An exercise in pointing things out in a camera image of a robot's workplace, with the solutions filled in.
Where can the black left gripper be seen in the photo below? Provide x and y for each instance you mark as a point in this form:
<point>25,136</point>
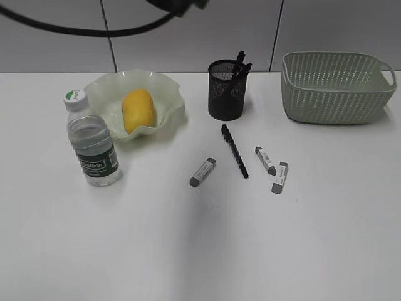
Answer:
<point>178,7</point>

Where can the black marker pen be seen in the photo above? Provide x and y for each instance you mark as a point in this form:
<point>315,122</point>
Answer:
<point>228,138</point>
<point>236,70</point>
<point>243,73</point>

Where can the yellow mango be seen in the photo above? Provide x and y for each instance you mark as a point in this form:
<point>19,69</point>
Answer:
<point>137,110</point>

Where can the clear water bottle green label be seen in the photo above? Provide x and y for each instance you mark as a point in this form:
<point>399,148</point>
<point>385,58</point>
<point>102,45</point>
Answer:
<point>91,140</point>

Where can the grey white eraser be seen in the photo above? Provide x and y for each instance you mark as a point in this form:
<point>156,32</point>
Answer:
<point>282,172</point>
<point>202,173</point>

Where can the black mesh pen holder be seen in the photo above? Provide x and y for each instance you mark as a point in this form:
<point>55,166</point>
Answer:
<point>225,107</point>

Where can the frosted green wavy glass plate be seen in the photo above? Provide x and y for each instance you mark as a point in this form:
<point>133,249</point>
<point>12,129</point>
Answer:
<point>106,95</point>

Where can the pale green plastic basket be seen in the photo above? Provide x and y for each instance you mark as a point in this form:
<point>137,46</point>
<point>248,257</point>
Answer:
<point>335,88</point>

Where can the grey white eraser barcode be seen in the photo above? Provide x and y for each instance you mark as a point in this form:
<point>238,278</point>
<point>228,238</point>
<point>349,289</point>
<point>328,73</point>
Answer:
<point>265,160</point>

